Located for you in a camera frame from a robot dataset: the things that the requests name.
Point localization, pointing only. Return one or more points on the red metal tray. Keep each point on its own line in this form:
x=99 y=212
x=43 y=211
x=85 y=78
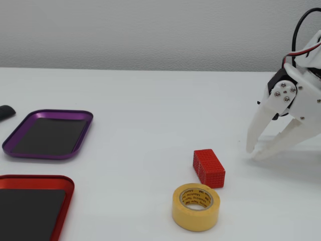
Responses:
x=30 y=211

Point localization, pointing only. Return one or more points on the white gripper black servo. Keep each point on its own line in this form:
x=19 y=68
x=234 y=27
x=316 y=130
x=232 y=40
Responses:
x=306 y=101

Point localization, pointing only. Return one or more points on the black rounded object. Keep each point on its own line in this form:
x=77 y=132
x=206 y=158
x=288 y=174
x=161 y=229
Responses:
x=6 y=111

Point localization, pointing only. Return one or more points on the purple metal tray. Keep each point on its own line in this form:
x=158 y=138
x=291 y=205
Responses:
x=50 y=135

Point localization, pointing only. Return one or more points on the red textured rectangular block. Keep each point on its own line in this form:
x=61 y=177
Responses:
x=212 y=170

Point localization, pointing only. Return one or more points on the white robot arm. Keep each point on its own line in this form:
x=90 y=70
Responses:
x=312 y=50

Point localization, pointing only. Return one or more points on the yellow masking tape roll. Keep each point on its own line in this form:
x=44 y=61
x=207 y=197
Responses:
x=193 y=219

